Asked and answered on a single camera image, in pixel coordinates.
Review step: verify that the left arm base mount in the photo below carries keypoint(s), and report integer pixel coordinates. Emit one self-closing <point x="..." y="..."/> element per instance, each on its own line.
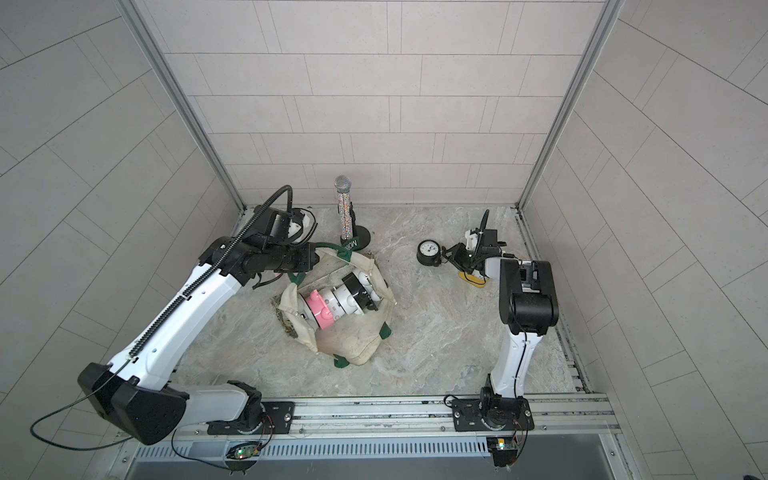
<point x="271" y="417"/>

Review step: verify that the rhinestone stand with black base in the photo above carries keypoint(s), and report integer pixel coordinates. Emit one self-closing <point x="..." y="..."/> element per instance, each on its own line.
<point x="353" y="236"/>

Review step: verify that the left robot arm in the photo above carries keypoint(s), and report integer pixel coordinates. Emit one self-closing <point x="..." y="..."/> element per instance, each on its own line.
<point x="132" y="392"/>

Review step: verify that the right circuit board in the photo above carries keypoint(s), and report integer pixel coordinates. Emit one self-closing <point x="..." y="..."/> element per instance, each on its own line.
<point x="504" y="451"/>

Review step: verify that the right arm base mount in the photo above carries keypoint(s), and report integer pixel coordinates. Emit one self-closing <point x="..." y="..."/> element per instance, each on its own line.
<point x="492" y="414"/>

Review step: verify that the aluminium rail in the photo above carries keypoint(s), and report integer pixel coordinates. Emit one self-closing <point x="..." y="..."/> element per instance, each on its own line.
<point x="384" y="417"/>

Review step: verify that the left green circuit board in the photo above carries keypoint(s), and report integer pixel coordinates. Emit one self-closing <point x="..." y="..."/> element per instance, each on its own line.
<point x="244" y="451"/>

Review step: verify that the pink twin-bell alarm clock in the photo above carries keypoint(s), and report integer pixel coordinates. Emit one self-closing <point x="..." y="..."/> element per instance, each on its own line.
<point x="321" y="313"/>

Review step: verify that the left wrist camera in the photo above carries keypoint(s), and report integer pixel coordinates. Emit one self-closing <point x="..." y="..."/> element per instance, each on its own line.
<point x="291" y="227"/>

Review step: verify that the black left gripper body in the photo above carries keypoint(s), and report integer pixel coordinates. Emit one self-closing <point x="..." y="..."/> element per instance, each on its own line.
<point x="297" y="257"/>

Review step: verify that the small black alarm clock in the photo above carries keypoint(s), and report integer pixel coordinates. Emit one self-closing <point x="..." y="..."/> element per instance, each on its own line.
<point x="429" y="253"/>

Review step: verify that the canvas bag with green handles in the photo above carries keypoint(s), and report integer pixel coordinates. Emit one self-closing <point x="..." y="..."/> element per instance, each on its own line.
<point x="351" y="339"/>

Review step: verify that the black and white alarm clock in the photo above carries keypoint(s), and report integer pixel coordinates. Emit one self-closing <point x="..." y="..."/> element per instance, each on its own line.
<point x="356" y="294"/>

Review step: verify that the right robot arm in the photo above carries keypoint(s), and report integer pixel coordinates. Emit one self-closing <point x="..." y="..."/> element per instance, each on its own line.
<point x="528" y="308"/>

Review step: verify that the yellow square alarm clock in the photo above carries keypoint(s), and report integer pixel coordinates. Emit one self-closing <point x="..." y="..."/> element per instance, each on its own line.
<point x="476" y="278"/>

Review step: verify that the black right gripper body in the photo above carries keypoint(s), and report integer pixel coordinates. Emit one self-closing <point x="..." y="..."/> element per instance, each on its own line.
<point x="470" y="260"/>

